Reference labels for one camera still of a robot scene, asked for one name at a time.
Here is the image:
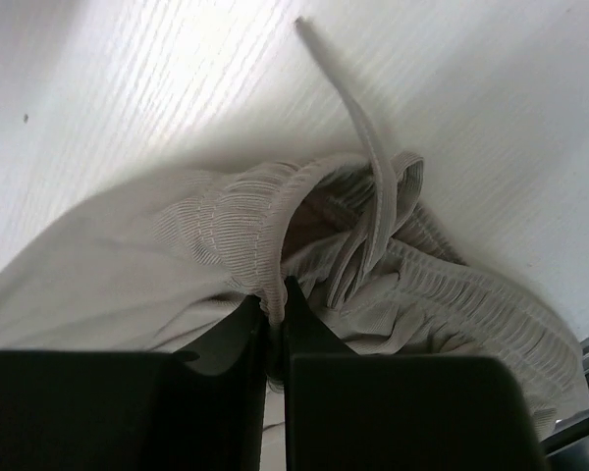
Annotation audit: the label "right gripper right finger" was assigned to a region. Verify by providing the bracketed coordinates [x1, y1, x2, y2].
[282, 277, 353, 356]

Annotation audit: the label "grey trousers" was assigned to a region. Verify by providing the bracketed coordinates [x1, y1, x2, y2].
[0, 19, 589, 437]

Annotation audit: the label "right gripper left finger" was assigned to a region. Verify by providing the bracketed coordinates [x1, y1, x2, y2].
[174, 296, 267, 442]

